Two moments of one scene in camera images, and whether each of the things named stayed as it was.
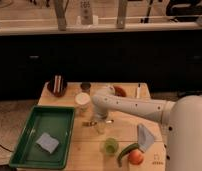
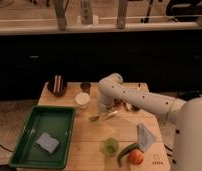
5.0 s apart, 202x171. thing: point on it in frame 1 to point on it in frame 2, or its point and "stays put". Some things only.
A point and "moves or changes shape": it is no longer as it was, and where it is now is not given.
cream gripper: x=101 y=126 to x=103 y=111
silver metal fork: x=93 y=123 moves or changes shape
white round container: x=82 y=100 stays put
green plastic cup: x=109 y=146 stays put
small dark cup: x=85 y=87 stays put
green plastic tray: x=54 y=120 stays put
